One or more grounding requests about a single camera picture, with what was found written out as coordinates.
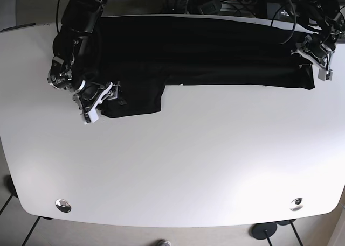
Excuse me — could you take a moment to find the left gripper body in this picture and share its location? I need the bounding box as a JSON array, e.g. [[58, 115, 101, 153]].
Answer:
[[291, 14, 344, 70]]

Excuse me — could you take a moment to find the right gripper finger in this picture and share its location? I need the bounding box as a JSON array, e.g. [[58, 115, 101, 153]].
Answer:
[[112, 88, 127, 106]]

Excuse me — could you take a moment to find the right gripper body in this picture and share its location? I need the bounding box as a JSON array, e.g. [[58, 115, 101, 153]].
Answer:
[[47, 56, 121, 117]]

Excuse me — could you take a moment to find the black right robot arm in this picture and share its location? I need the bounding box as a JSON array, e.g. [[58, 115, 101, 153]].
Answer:
[[47, 0, 127, 124]]

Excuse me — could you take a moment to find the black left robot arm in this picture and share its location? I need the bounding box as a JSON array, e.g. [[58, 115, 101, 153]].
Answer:
[[265, 0, 344, 81]]

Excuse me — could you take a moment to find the black power adapter box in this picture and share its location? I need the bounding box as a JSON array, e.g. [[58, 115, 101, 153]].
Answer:
[[266, 2, 284, 20]]

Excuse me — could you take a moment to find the left silver table grommet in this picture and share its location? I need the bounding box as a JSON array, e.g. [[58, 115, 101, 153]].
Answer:
[[55, 199, 72, 213]]

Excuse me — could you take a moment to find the silver table grommet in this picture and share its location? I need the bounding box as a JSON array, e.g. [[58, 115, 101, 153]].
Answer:
[[55, 199, 72, 213], [289, 198, 304, 212]]

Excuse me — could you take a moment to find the left grey shoe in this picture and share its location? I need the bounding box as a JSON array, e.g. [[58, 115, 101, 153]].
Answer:
[[156, 240, 172, 246]]

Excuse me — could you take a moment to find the right silver table grommet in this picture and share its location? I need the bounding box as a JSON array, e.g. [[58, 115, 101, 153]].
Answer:
[[289, 198, 304, 212]]

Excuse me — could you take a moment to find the black round stand base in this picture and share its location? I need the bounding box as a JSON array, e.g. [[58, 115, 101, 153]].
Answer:
[[250, 222, 277, 240]]

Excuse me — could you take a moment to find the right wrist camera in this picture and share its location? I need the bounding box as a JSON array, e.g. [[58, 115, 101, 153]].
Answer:
[[82, 111, 99, 125]]

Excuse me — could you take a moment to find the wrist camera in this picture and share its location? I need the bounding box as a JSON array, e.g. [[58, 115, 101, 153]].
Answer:
[[82, 111, 99, 125], [318, 69, 333, 81]]

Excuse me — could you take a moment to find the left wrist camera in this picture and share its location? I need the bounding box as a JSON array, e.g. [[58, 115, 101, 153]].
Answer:
[[318, 69, 333, 81]]

